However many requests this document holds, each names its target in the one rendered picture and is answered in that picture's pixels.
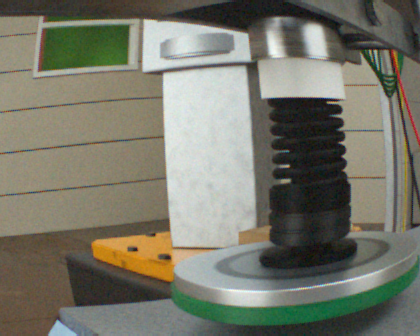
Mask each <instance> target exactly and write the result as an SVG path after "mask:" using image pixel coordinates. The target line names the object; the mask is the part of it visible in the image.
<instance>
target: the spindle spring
mask: <svg viewBox="0 0 420 336"><path fill-rule="evenodd" d="M338 101H340V100H338V99H337V98H329V99H328V98H317V97H309V98H306V97H296V98H294V97H286V98H280V97H277V98H270V99H267V103H268V104H269V105H270V106H271V107H272V108H274V109H275V110H274V109H273V110H271V111H270V113H269V114H268V115H269V119H270V120H271V121H273V122H279V123H275V124H273V125H271V126H270V128H269V131H270V132H271V133H272V135H275V136H283V137H288V134H292V133H300V132H315V131H322V130H326V131H329V130H330V133H331V134H329V133H325V134H318V135H303V136H295V137H288V138H283V137H280V138H275V139H273V140H272V142H271V147H272V148H273V149H275V151H289V148H298V147H306V146H314V145H318V146H322V145H328V144H331V147H330V148H324V149H321V148H317V149H310V150H301V151H293V152H284V153H277V154H275V155H273V156H272V162H273V164H276V165H289V164H294V163H304V162H312V161H320V160H326V159H331V158H332V162H327V163H321V164H315V165H307V166H297V167H285V168H275V169H274V170H273V172H272V174H273V177H274V178H276V179H288V178H301V177H311V176H319V175H326V174H330V173H332V175H333V176H331V177H326V178H320V179H313V180H304V181H293V182H292V183H291V188H313V187H322V186H326V185H335V184H341V183H345V182H346V181H347V177H348V175H347V174H346V173H345V171H342V170H344V169H345V167H346V166H347V160H345V159H344V158H342V156H343V155H345V153H346V150H347V149H346V147H345V145H344V144H341V143H342V142H343V141H344V140H345V138H346V135H345V132H343V131H342V130H338V129H339V128H340V129H341V128H342V127H344V121H343V120H342V118H340V117H337V116H330V115H340V114H341V113H342V112H343V110H342V107H341V105H339V104H334V103H327V105H318V106H315V105H311V106H305V107H304V106H298V107H291V108H290V107H286V106H285V104H287V105H289V104H296V103H301V104H302V103H309V102H312V103H316V102H322V103H324V102H338ZM324 115H325V116H329V118H326V119H319V120H316V119H312V120H305V121H300V120H297V121H290V122H286V119H289V118H295V117H298V118H302V117H310V116H313V117H316V116H324ZM338 142H341V143H338Z"/></svg>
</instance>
